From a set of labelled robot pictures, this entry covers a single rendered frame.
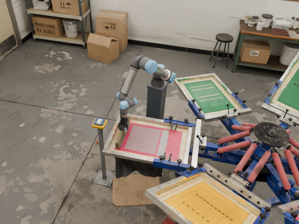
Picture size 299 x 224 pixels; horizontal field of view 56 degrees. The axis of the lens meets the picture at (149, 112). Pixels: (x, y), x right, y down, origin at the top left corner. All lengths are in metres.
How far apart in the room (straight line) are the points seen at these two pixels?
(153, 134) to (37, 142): 1.98
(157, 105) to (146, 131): 0.44
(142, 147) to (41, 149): 1.85
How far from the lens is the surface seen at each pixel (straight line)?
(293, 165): 2.61
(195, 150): 2.63
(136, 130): 2.87
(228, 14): 6.08
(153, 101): 3.16
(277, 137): 2.62
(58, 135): 4.29
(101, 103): 4.75
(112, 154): 2.61
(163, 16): 6.18
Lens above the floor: 2.95
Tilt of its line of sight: 40 degrees down
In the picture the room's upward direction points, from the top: 4 degrees clockwise
